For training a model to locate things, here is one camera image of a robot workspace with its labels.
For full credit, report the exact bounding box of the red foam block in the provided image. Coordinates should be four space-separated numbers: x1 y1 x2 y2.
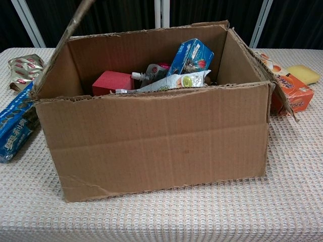
92 70 134 96

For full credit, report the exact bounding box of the black pleated curtain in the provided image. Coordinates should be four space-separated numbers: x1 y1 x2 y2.
169 0 264 46
25 0 156 48
0 0 35 52
257 0 323 50

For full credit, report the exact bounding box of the large brown cardboard box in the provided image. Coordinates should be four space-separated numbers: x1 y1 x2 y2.
30 0 300 204

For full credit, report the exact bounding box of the blue Oreo cookie pack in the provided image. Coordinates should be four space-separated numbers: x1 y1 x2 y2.
0 81 42 164

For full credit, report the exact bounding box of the white green snack bag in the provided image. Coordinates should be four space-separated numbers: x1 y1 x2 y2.
127 70 211 93

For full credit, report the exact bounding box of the yellow sponge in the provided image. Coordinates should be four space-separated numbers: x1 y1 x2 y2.
287 64 321 85

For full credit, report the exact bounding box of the white frame post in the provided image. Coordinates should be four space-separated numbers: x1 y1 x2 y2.
154 0 170 29
11 0 46 48
249 0 274 49

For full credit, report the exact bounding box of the gold foil snack bag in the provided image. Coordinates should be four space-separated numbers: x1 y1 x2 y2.
8 54 45 92

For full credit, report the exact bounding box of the orange biscuit box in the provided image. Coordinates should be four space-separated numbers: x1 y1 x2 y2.
254 51 315 115

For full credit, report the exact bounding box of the grey spout pouch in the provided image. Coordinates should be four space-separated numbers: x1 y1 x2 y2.
131 63 169 89

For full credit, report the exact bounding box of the blue printed carton box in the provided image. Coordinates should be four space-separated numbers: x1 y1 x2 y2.
166 38 214 76

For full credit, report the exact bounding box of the beige waffle tablecloth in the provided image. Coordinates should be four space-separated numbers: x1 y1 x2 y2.
0 47 323 242

